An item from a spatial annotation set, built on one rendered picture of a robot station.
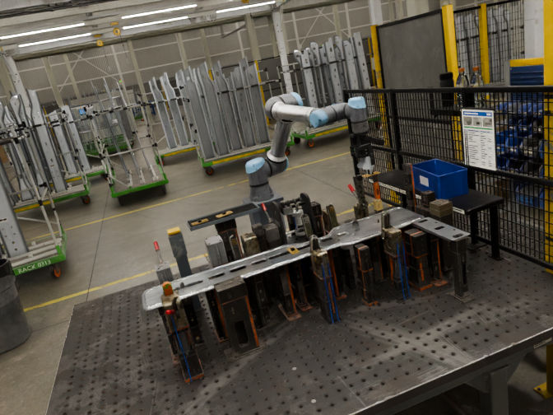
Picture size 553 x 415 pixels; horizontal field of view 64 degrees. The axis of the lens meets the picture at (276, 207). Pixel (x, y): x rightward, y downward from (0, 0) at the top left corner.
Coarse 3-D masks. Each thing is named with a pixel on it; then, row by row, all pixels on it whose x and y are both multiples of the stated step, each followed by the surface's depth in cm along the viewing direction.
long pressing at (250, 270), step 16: (400, 208) 233; (368, 224) 221; (400, 224) 214; (320, 240) 214; (336, 240) 210; (352, 240) 207; (256, 256) 211; (272, 256) 208; (288, 256) 204; (304, 256) 202; (208, 272) 205; (224, 272) 202; (240, 272) 198; (256, 272) 196; (160, 288) 198; (192, 288) 192; (208, 288) 190; (144, 304) 188; (160, 304) 185
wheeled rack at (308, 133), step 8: (288, 64) 971; (320, 64) 933; (280, 72) 956; (296, 80) 890; (344, 88) 1028; (368, 120) 964; (376, 120) 970; (304, 128) 1020; (312, 128) 967; (320, 128) 967; (328, 128) 948; (336, 128) 942; (344, 128) 948; (296, 136) 973; (304, 136) 929; (312, 136) 927; (312, 144) 942
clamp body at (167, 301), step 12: (168, 300) 173; (180, 300) 172; (180, 312) 172; (168, 324) 172; (180, 324) 173; (180, 336) 176; (180, 348) 181; (192, 348) 180; (180, 360) 178; (192, 360) 179; (192, 372) 180
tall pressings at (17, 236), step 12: (0, 180) 506; (0, 192) 503; (0, 204) 505; (0, 216) 507; (12, 216) 515; (0, 228) 510; (12, 228) 514; (12, 240) 516; (24, 240) 526; (0, 252) 536; (12, 252) 518; (24, 252) 523
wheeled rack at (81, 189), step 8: (64, 112) 875; (56, 120) 820; (64, 120) 796; (72, 136) 890; (80, 160) 905; (24, 168) 869; (80, 184) 883; (88, 184) 887; (64, 192) 852; (72, 192) 835; (80, 192) 831; (88, 192) 836; (32, 200) 836; (48, 200) 817; (56, 200) 819; (88, 200) 853; (16, 208) 802; (24, 208) 803; (32, 208) 808
